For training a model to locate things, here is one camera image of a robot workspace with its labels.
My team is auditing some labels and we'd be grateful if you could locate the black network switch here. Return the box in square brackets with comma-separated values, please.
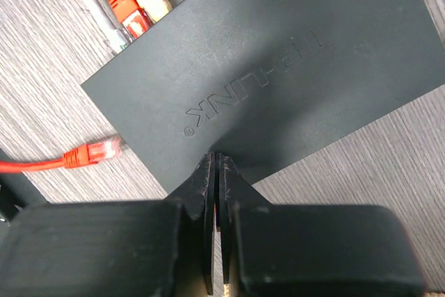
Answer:
[83, 0, 444, 192]

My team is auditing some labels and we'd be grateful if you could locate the grey ethernet cable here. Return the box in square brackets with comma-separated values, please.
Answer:
[62, 0, 132, 55]

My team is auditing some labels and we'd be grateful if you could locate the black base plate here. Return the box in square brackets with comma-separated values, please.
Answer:
[0, 147, 49, 228]

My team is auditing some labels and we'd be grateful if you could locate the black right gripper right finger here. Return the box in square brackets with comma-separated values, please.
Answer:
[216, 154, 426, 296]

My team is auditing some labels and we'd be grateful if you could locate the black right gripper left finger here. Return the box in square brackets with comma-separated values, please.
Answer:
[1, 153, 215, 296]

